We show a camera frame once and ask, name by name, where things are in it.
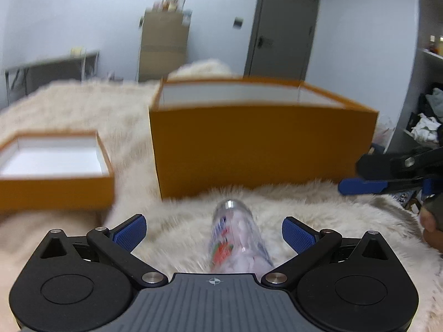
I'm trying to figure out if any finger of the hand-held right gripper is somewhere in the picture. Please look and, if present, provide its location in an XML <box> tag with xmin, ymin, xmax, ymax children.
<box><xmin>356</xmin><ymin>145</ymin><xmax>443</xmax><ymax>182</ymax></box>
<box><xmin>338</xmin><ymin>178</ymin><xmax>425</xmax><ymax>196</ymax></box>

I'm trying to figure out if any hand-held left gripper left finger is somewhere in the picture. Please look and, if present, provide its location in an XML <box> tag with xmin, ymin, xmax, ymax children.
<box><xmin>31</xmin><ymin>214</ymin><xmax>167</xmax><ymax>288</ymax></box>

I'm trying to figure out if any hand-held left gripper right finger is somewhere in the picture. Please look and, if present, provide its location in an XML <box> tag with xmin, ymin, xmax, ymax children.
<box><xmin>261</xmin><ymin>216</ymin><xmax>402</xmax><ymax>287</ymax></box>

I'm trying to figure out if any clear pill bottle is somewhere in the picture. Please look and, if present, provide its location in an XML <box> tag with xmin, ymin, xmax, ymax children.
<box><xmin>208</xmin><ymin>199</ymin><xmax>276</xmax><ymax>274</ymax></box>

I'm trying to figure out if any shallow orange box lid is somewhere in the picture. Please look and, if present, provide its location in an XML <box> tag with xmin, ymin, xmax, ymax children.
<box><xmin>0</xmin><ymin>131</ymin><xmax>115</xmax><ymax>214</ymax></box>

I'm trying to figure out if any large orange cardboard box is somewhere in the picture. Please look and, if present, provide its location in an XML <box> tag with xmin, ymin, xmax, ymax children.
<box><xmin>149</xmin><ymin>76</ymin><xmax>380</xmax><ymax>201</ymax></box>

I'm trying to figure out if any person's right hand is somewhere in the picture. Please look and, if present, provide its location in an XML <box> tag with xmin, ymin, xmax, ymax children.
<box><xmin>420</xmin><ymin>201</ymin><xmax>443</xmax><ymax>243</ymax></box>

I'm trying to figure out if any pile of clothes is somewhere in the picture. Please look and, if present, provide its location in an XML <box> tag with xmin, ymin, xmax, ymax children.
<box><xmin>411</xmin><ymin>83</ymin><xmax>443</xmax><ymax>143</ymax></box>

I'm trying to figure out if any white wardrobe shelf unit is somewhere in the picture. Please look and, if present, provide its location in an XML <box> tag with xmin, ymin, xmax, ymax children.
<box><xmin>383</xmin><ymin>0</ymin><xmax>443</xmax><ymax>157</ymax></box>

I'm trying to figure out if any cream fluffy blanket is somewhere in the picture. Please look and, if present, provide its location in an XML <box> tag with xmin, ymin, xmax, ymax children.
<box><xmin>0</xmin><ymin>59</ymin><xmax>443</xmax><ymax>332</ymax></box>

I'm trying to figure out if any grey room door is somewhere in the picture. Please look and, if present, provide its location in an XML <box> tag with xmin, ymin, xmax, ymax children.
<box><xmin>244</xmin><ymin>0</ymin><xmax>321</xmax><ymax>81</ymax></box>

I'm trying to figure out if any grey folding table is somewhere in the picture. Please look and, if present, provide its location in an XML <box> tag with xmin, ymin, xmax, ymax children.
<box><xmin>3</xmin><ymin>50</ymin><xmax>101</xmax><ymax>102</ymax></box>

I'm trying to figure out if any brown two-door fridge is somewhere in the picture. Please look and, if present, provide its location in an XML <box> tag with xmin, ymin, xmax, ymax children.
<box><xmin>138</xmin><ymin>9</ymin><xmax>191</xmax><ymax>83</ymax></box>

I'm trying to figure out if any group of small toiletry bottles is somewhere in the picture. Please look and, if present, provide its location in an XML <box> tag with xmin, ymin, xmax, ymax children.
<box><xmin>152</xmin><ymin>0</ymin><xmax>191</xmax><ymax>13</ymax></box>

